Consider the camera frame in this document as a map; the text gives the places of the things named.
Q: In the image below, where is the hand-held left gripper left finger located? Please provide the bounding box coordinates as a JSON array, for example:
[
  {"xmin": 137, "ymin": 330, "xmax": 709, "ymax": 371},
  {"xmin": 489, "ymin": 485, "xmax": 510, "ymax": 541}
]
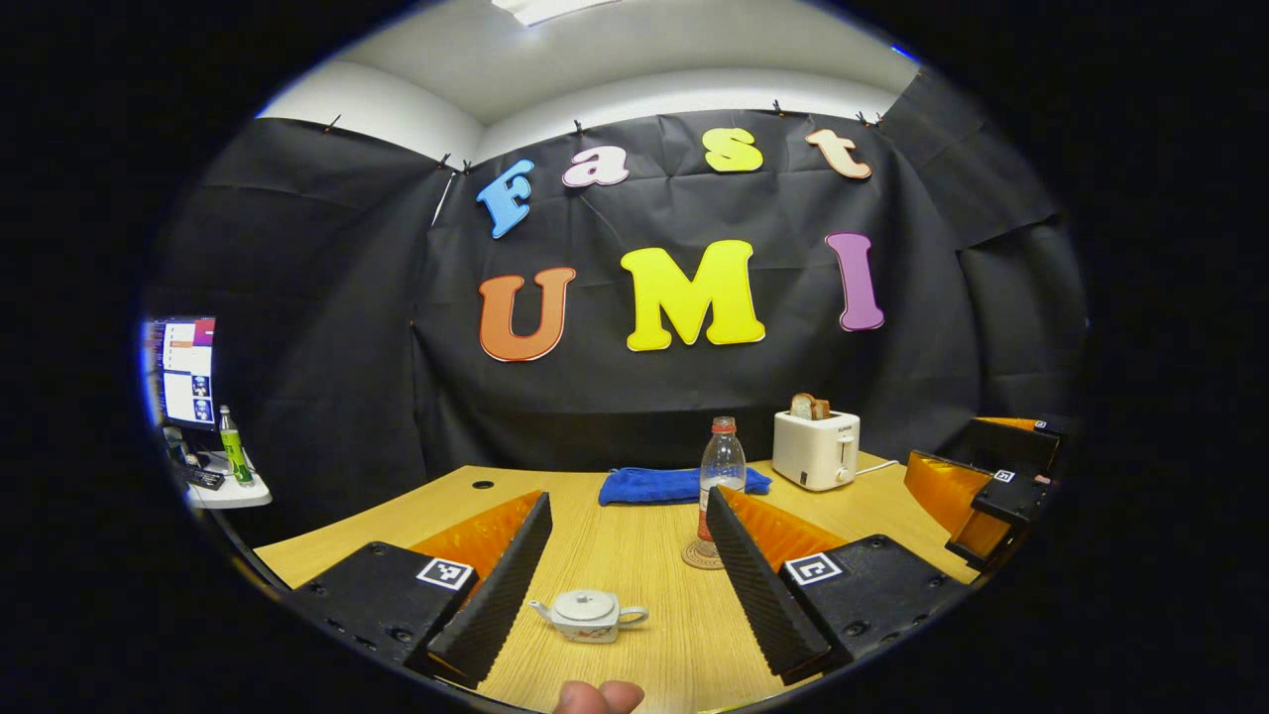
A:
[{"xmin": 288, "ymin": 491, "xmax": 553, "ymax": 690}]

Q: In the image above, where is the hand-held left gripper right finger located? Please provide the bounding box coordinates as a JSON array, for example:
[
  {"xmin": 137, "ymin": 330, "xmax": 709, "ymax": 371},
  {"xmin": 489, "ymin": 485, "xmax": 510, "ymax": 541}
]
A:
[{"xmin": 706, "ymin": 486, "xmax": 971, "ymax": 685}]

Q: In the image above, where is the white ceramic teacup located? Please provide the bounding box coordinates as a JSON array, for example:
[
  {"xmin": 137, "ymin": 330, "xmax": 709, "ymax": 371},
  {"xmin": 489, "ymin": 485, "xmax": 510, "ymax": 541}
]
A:
[{"xmin": 528, "ymin": 588, "xmax": 650, "ymax": 645}]

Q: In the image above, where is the clear plastic water bottle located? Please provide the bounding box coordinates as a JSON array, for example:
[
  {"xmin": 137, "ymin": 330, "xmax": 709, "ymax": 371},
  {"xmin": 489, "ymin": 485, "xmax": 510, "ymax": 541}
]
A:
[{"xmin": 697, "ymin": 416, "xmax": 748, "ymax": 543}]

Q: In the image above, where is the green drink bottle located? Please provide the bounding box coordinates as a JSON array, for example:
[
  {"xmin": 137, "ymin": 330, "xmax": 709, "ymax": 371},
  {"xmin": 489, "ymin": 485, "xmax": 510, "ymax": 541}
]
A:
[{"xmin": 218, "ymin": 405, "xmax": 255, "ymax": 487}]

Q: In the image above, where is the blue towel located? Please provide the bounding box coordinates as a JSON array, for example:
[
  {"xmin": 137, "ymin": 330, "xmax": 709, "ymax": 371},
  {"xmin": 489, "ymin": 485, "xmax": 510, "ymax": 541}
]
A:
[{"xmin": 598, "ymin": 466, "xmax": 773, "ymax": 507}]

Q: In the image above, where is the white toaster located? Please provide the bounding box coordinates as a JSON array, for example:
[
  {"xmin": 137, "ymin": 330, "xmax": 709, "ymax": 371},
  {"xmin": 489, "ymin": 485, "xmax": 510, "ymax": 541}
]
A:
[{"xmin": 771, "ymin": 409, "xmax": 862, "ymax": 493}]

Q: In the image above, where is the white side table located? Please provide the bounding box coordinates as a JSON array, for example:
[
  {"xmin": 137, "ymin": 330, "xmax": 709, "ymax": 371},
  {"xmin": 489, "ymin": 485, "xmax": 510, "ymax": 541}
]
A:
[{"xmin": 183, "ymin": 451, "xmax": 274, "ymax": 512}]

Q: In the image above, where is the black backdrop cloth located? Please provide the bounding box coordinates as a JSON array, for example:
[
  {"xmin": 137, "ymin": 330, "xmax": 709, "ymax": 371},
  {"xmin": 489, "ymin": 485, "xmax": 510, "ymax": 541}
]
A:
[{"xmin": 149, "ymin": 69, "xmax": 1087, "ymax": 541}]

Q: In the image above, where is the computer monitor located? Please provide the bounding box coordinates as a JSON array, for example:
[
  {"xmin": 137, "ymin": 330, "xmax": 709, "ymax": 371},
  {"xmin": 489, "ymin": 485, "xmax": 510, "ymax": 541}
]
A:
[{"xmin": 147, "ymin": 317, "xmax": 216, "ymax": 429}]

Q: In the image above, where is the ceiling light panel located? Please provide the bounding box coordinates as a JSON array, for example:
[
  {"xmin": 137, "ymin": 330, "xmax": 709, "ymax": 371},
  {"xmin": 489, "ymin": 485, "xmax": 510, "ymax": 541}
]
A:
[{"xmin": 491, "ymin": 0, "xmax": 621, "ymax": 26}]

